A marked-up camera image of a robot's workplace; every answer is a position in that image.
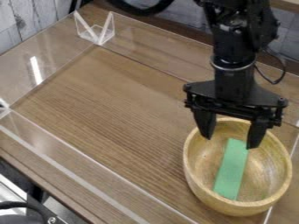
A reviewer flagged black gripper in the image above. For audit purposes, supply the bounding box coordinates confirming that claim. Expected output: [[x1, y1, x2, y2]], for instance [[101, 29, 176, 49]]
[[182, 57, 286, 150]]

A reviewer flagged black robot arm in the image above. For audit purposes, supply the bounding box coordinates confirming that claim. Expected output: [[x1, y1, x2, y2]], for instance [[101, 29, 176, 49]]
[[182, 0, 288, 149]]

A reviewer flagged round wooden bowl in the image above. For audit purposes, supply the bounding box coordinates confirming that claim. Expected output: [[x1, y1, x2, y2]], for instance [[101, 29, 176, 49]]
[[182, 117, 292, 217]]

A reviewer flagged green flat rectangular block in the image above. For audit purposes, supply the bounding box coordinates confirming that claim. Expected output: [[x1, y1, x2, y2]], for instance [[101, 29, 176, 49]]
[[213, 138, 248, 200]]

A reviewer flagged clear acrylic enclosure wall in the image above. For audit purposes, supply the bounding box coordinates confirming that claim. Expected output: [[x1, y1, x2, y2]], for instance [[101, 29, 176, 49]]
[[0, 16, 299, 224]]

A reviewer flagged clear acrylic corner bracket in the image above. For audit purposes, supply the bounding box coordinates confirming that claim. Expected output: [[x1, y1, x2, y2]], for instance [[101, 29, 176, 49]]
[[73, 11, 116, 46]]

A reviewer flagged black metal clamp bracket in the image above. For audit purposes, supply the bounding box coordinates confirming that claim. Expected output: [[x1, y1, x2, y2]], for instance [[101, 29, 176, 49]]
[[25, 195, 59, 224]]

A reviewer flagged black cable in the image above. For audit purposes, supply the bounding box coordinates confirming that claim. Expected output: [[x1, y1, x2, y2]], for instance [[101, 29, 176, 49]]
[[0, 200, 29, 212]]

